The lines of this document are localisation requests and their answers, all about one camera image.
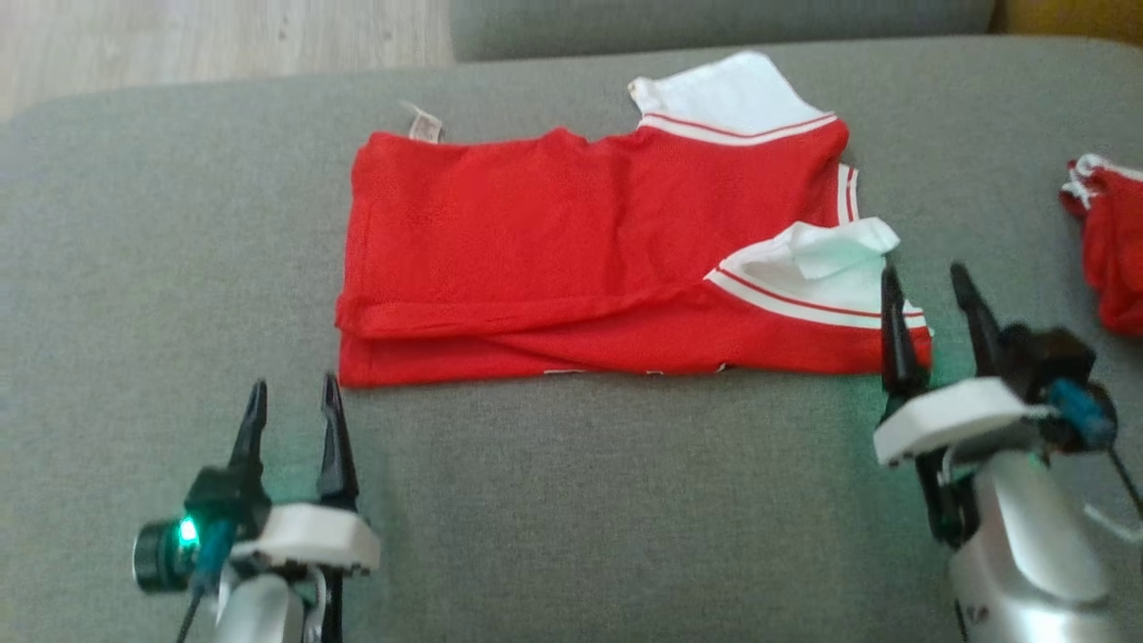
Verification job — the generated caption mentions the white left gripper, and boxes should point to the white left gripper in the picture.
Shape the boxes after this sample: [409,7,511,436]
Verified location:
[227,373,381,578]

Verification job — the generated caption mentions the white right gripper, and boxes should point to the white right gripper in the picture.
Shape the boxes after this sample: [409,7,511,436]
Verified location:
[872,261,1047,547]

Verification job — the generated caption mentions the red shorts with white stripe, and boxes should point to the red shorts with white stripe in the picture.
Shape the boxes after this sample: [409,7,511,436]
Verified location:
[1059,153,1143,338]

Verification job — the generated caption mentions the red and white sports jersey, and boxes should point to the red and white sports jersey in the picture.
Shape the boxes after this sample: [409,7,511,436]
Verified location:
[334,50,935,390]

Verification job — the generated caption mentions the large grey sofa seat cushion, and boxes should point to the large grey sofa seat cushion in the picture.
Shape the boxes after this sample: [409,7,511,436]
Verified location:
[0,36,1143,643]

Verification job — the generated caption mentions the yellow furniture piece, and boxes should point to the yellow furniture piece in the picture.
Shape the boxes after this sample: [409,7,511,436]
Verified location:
[995,0,1143,46]

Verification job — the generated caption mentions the small grey sofa cushion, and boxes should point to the small grey sofa cushion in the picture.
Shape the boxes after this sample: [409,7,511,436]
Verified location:
[448,0,997,63]

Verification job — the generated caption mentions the left blue-plug camera cable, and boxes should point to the left blue-plug camera cable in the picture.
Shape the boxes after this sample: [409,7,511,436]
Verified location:
[177,518,237,643]

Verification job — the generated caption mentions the blue-plug camera cable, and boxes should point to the blue-plug camera cable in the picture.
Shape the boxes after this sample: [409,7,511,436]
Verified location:
[1048,379,1143,521]
[177,518,237,643]

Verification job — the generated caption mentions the right blue-plug camera cable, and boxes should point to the right blue-plug camera cable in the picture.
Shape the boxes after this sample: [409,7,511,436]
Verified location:
[1048,379,1143,521]

